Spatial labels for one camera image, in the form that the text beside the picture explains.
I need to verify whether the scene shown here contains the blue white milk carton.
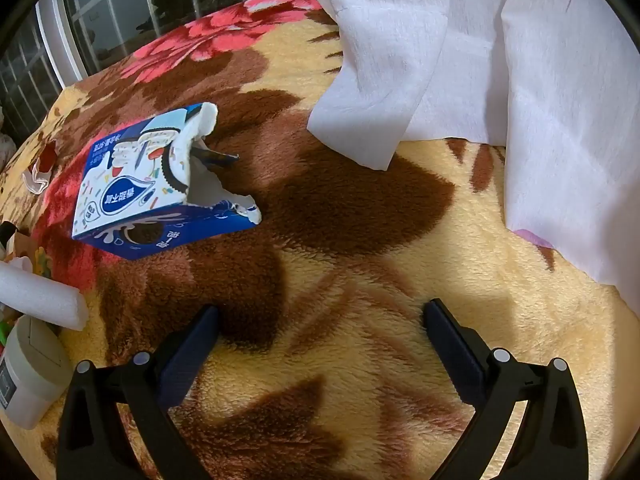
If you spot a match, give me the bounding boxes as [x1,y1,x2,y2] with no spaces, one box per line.
[72,102,262,260]

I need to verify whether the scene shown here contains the white curtain right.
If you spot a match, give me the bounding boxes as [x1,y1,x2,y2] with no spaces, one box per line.
[308,0,639,308]

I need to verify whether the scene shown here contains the colourful toy snack bag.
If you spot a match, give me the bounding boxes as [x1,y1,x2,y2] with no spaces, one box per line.
[1,220,53,350]

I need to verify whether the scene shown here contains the floral plush blanket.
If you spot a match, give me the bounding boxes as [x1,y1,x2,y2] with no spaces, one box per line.
[1,0,639,479]

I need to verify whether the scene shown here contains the white cylindrical jar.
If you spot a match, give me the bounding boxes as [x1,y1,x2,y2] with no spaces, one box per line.
[1,315,73,430]

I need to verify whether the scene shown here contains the window with metal bars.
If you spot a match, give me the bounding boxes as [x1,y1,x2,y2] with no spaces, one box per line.
[1,0,244,144]

